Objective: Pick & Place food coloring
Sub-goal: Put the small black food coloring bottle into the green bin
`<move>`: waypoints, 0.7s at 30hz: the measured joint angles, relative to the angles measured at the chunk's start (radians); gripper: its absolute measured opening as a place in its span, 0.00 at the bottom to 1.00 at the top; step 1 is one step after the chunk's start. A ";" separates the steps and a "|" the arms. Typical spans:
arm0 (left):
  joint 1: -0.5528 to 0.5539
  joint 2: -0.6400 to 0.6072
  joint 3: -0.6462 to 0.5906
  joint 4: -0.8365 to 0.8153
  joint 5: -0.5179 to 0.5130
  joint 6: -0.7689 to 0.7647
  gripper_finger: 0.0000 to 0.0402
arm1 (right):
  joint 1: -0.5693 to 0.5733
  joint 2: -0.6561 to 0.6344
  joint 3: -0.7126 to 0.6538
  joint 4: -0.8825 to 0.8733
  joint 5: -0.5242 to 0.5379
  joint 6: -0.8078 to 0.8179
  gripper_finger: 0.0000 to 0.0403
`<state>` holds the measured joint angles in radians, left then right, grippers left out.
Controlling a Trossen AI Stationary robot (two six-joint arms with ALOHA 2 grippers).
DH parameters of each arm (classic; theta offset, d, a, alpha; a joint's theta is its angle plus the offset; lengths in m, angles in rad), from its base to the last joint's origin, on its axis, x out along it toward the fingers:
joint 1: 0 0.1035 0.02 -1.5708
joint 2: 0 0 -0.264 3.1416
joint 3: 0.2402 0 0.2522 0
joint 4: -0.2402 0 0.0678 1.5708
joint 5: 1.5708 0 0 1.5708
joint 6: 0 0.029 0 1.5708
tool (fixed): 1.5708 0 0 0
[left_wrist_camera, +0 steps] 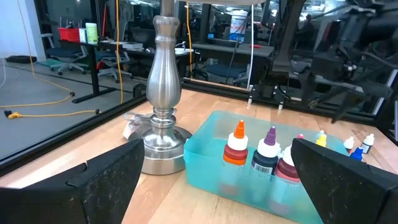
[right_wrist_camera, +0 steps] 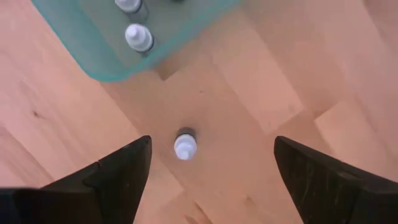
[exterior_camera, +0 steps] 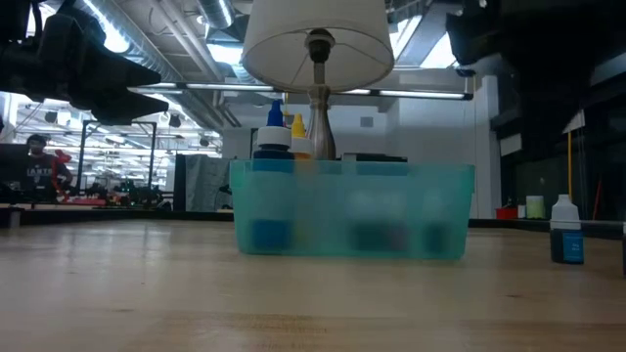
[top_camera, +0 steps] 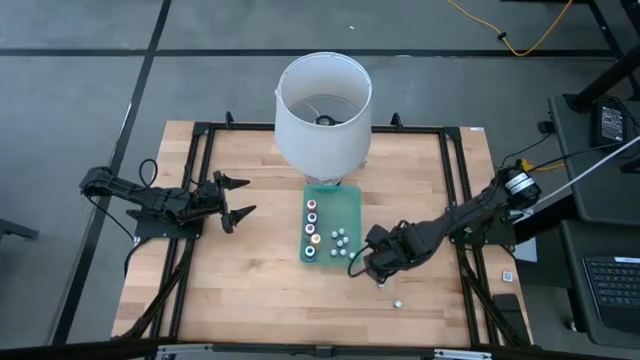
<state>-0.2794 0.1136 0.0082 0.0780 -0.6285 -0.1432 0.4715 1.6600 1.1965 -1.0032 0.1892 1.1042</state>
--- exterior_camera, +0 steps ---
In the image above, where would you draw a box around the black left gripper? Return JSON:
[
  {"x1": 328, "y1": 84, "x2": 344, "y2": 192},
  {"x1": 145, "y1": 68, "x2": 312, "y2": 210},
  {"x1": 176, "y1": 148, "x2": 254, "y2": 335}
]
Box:
[{"x1": 0, "y1": 12, "x2": 170, "y2": 126}]

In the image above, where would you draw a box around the blue-capped food coloring bottle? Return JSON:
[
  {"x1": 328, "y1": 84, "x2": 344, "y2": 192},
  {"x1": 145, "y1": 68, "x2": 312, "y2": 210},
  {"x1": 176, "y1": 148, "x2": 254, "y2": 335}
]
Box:
[{"x1": 250, "y1": 99, "x2": 296, "y2": 253}]

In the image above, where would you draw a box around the yellow-capped food coloring bottle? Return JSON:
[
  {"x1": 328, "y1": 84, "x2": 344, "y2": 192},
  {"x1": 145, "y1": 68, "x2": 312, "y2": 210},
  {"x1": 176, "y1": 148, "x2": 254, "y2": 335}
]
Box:
[{"x1": 289, "y1": 112, "x2": 314, "y2": 161}]

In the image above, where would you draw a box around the teal translucent plastic bin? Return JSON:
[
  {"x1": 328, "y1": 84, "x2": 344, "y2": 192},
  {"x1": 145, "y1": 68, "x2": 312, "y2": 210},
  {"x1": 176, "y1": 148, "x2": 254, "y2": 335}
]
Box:
[{"x1": 228, "y1": 158, "x2": 476, "y2": 261}]

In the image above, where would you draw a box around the person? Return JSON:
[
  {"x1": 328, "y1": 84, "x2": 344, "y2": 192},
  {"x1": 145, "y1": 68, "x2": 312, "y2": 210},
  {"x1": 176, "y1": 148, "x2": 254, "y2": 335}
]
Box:
[{"x1": 22, "y1": 134, "x2": 74, "y2": 202}]

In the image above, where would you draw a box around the ceiling light strip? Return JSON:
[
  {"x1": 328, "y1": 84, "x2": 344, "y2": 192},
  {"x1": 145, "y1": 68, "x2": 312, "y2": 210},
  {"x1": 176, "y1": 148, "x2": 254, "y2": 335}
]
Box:
[{"x1": 129, "y1": 81, "x2": 473, "y2": 102}]

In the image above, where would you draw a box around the black monitor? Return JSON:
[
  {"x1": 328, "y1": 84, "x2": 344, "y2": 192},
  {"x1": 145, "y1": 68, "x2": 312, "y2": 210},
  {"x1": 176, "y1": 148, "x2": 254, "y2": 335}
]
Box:
[{"x1": 0, "y1": 143, "x2": 30, "y2": 185}]

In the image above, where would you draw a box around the silver table lamp white shade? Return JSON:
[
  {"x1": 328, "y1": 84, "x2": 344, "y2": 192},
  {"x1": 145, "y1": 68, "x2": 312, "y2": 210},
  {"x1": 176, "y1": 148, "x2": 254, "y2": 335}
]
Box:
[{"x1": 241, "y1": 0, "x2": 396, "y2": 162}]

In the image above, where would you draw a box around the green white wipes canister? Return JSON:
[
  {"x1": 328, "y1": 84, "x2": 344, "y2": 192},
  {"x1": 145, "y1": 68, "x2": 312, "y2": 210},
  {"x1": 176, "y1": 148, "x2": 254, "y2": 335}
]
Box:
[{"x1": 525, "y1": 195, "x2": 546, "y2": 220}]

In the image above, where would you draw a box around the small blue-label dye bottle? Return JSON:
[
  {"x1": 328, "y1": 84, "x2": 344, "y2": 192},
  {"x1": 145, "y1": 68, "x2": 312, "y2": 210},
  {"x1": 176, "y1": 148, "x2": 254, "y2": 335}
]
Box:
[{"x1": 549, "y1": 194, "x2": 586, "y2": 266}]

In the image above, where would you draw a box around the black metal stand frame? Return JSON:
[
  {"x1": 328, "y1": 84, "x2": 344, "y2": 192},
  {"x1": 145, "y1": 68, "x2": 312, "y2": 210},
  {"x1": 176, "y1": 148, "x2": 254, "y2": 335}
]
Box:
[{"x1": 77, "y1": 119, "x2": 157, "y2": 195}]

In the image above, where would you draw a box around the black aluminium table frame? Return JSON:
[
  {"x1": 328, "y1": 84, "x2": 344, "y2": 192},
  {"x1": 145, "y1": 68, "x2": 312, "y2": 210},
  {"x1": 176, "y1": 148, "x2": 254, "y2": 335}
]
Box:
[{"x1": 0, "y1": 204, "x2": 626, "y2": 241}]

